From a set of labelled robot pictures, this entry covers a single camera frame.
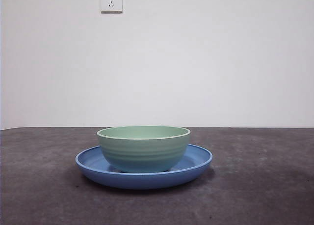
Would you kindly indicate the green bowl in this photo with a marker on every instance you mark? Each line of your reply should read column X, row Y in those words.
column 144, row 151

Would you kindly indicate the white wall socket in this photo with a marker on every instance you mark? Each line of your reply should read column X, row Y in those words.
column 111, row 2

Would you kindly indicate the blue plate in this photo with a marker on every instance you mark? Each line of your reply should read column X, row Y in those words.
column 147, row 181

